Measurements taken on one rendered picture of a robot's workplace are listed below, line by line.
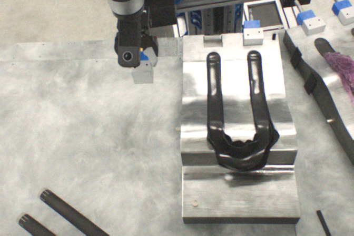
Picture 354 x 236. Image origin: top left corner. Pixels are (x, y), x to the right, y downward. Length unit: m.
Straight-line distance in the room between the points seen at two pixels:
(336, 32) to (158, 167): 0.62
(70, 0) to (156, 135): 1.68
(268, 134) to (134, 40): 0.38
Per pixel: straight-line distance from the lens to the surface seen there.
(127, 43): 0.89
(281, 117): 0.99
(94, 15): 2.52
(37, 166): 1.16
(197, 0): 1.48
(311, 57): 1.18
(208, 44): 1.17
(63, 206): 1.04
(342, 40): 1.23
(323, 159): 1.10
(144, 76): 1.03
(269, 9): 2.16
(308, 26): 1.21
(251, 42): 1.13
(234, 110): 1.01
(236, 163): 0.99
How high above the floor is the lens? 1.79
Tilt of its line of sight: 59 degrees down
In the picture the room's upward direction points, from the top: 10 degrees counter-clockwise
